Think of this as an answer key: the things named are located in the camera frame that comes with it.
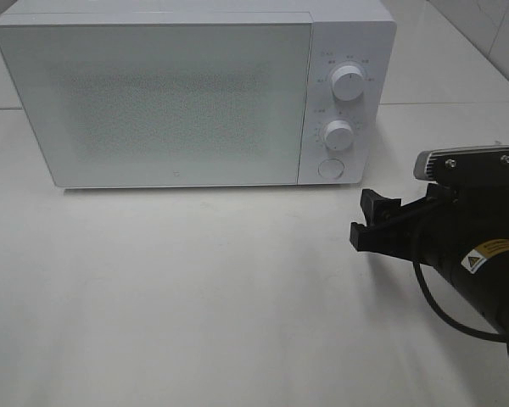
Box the round white door button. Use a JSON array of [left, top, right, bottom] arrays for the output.
[[318, 159, 344, 180]]

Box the upper white power knob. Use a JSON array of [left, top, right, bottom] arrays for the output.
[[330, 64, 365, 102]]

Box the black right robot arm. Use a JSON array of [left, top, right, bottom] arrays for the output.
[[350, 183, 509, 358]]

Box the white microwave oven body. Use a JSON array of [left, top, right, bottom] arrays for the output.
[[0, 1, 397, 189]]

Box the lower white timer knob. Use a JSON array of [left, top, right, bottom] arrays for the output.
[[323, 120, 354, 151]]

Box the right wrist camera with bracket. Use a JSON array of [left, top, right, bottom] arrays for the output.
[[413, 145, 509, 189]]

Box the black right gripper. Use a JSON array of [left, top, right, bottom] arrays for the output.
[[350, 184, 509, 271]]

